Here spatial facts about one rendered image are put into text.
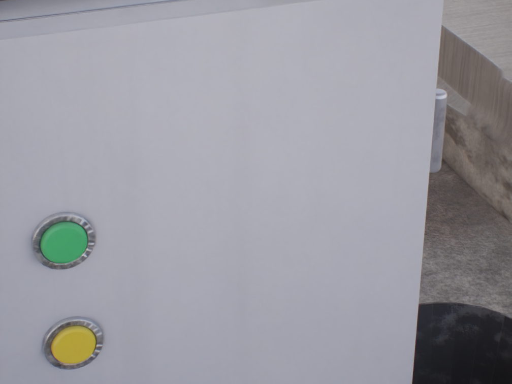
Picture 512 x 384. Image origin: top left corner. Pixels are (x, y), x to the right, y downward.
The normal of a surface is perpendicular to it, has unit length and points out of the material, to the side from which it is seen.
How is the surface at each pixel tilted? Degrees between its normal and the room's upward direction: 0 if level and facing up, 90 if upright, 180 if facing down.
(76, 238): 90
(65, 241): 90
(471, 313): 81
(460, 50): 89
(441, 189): 0
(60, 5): 0
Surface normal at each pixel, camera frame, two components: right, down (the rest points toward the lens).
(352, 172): 0.33, 0.46
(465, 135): -0.90, 0.17
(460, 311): -0.29, 0.33
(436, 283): 0.00, -0.88
